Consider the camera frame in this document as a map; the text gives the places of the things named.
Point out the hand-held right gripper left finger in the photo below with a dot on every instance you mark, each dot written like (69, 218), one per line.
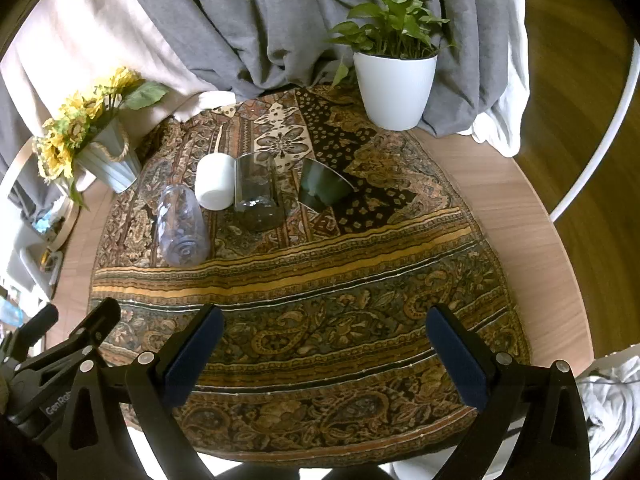
(192, 360)

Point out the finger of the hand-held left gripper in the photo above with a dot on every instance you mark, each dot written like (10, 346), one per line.
(95, 325)
(40, 322)

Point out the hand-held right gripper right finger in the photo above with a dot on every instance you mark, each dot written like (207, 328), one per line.
(457, 360)

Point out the clear plastic cup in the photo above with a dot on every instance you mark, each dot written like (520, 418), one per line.
(180, 225)

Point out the clear glass cup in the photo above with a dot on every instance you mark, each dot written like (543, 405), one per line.
(255, 195)

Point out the white cup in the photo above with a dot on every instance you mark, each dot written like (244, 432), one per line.
(215, 182)

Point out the dark green glass cup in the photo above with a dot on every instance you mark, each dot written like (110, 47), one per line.
(322, 187)

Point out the patterned paisley tablecloth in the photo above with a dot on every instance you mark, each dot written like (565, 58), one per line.
(325, 285)

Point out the crumpled white cloth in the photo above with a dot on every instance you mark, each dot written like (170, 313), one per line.
(610, 410)

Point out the sunflowers in white bucket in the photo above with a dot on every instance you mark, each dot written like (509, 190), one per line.
(110, 160)

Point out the white metal tube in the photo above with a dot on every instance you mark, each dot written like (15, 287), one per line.
(600, 150)

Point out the green plant in white pot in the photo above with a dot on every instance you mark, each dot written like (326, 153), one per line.
(395, 90)

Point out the beige cloth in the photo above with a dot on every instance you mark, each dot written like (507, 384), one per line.
(100, 35)

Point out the white sheet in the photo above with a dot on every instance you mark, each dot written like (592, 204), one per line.
(515, 60)

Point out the grey curtain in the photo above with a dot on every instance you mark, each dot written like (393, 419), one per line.
(260, 20)

